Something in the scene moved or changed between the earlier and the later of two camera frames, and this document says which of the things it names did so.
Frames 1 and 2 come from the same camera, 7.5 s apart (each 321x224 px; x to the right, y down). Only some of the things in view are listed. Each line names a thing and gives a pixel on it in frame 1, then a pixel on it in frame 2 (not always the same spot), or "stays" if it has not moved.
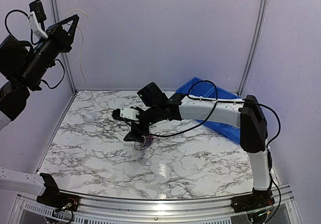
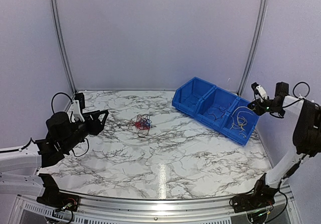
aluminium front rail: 100,211 stays
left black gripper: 63,39 to 95,130
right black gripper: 136,136 to 258,111
